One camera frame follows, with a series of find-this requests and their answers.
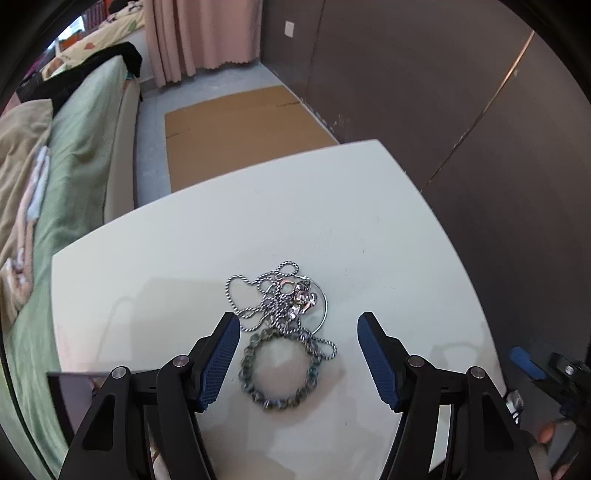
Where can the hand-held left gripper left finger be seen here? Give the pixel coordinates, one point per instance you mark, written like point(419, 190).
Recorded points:
point(217, 364)

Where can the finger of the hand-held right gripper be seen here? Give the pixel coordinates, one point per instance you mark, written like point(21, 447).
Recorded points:
point(570, 383)
point(526, 364)

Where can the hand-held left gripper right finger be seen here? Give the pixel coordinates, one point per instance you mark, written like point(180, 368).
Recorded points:
point(378, 364)

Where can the thin silver hoop bangle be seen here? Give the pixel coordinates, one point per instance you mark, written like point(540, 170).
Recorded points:
point(326, 304)

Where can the person's right hand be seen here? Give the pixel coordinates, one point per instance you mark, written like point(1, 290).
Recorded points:
point(547, 431)

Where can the white low table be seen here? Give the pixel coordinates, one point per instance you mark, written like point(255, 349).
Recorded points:
point(369, 207)

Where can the brown cardboard sheet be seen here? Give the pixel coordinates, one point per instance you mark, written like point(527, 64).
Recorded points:
point(231, 134)

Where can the bed with green sheet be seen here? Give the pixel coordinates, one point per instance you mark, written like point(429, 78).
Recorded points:
point(78, 152)

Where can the pale pink and white cloth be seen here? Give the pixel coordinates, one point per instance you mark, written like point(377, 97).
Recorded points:
point(39, 170)

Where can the beige blanket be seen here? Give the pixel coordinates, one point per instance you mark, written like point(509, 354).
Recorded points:
point(18, 152)

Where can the dark brown wardrobe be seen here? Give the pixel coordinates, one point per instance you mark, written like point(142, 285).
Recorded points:
point(415, 69)

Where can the black clothing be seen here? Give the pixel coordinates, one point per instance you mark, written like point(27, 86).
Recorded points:
point(129, 55)

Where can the pink curtain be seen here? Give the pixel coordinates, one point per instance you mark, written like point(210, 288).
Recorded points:
point(203, 37)

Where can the printed cream quilt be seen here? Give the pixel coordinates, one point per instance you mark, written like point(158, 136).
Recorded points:
point(92, 41)

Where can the white wall socket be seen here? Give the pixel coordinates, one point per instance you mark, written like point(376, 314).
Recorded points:
point(289, 28)

